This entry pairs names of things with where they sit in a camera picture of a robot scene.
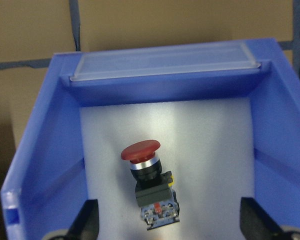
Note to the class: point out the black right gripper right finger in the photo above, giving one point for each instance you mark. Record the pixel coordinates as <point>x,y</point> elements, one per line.
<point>256,224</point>

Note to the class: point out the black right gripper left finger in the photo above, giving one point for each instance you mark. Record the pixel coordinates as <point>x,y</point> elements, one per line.
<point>86,225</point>

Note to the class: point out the red push button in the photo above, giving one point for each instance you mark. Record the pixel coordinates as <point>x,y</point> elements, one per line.
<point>154,194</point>

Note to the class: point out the blue bin right side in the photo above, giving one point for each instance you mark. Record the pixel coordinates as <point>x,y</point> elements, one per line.
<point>46,184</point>

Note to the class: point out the white foam pad right bin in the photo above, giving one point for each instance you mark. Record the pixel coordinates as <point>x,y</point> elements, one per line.
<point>206,144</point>

